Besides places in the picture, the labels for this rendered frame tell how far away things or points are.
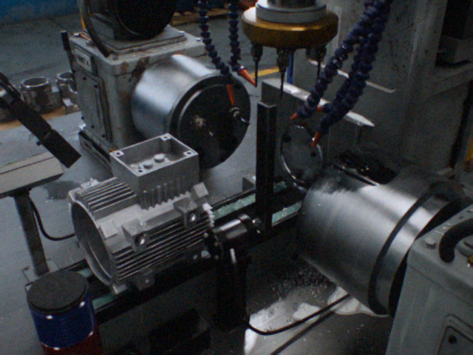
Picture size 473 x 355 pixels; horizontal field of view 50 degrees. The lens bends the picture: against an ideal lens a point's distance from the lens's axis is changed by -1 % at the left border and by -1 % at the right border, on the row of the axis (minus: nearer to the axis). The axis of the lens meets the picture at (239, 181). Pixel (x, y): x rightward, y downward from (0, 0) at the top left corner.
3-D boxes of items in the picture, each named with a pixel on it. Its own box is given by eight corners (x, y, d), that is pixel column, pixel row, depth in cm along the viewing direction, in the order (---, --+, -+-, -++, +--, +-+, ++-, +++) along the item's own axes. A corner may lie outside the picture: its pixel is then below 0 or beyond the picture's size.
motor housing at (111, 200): (164, 219, 110) (157, 140, 100) (216, 265, 97) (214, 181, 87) (77, 257, 99) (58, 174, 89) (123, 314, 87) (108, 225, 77)
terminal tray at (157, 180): (169, 166, 99) (166, 132, 95) (201, 188, 92) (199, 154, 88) (113, 186, 93) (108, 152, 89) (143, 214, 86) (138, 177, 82)
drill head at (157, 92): (185, 113, 157) (180, 32, 143) (261, 160, 132) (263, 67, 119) (111, 136, 144) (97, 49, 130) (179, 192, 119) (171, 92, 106)
